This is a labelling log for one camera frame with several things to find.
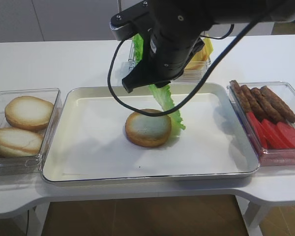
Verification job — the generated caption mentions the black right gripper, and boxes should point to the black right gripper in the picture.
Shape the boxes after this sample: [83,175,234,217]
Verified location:
[122,14,205,93]

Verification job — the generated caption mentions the green lettuce leaf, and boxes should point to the green lettuce leaf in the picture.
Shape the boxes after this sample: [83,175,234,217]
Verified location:
[148,85,185,137]

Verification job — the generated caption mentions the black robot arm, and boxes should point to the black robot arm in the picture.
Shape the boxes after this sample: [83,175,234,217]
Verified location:
[122,0,295,92]

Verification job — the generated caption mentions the green lettuce in container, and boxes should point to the green lettuce in container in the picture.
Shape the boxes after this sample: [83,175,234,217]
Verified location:
[132,34,144,62]

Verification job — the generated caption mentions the clear lettuce cheese container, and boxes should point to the clear lettuce cheese container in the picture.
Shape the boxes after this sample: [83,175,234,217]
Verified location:
[128,43,211,83]

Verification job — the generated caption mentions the yellow cheese slices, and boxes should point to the yellow cheese slices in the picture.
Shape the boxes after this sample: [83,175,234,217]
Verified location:
[185,38,213,70]

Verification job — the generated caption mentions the bun bottom on tray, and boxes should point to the bun bottom on tray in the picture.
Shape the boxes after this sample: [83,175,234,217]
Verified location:
[124,112,172,148]

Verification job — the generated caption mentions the white metal tray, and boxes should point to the white metal tray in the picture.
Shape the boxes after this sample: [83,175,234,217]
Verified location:
[41,83,260,185]

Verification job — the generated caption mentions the brown meat patty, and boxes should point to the brown meat patty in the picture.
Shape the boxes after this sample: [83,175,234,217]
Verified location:
[241,85,268,122]
[251,88,285,124]
[230,80,252,113]
[260,86,295,123]

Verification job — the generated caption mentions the red tomato slice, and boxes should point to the red tomato slice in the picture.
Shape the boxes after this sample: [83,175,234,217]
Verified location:
[261,119,289,149]
[246,112,268,149]
[275,122,295,148]

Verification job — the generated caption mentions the clear meat tomato container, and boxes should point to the clear meat tomato container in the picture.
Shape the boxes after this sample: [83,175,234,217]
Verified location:
[228,82,295,166]

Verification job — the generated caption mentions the bun half cut side up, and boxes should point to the bun half cut side up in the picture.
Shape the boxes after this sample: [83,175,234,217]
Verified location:
[4,96,54,132]

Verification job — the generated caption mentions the clear plastic bun container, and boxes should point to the clear plastic bun container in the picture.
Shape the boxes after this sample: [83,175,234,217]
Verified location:
[0,88,62,176]

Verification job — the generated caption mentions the leaning bun half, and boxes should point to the leaning bun half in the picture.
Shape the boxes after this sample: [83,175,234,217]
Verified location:
[0,127,43,158]

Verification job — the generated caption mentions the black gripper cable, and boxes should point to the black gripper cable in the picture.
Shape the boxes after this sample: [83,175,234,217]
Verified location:
[107,7,273,117]

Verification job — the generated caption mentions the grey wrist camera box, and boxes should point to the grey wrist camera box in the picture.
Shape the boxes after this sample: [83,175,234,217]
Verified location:
[110,0,154,41]

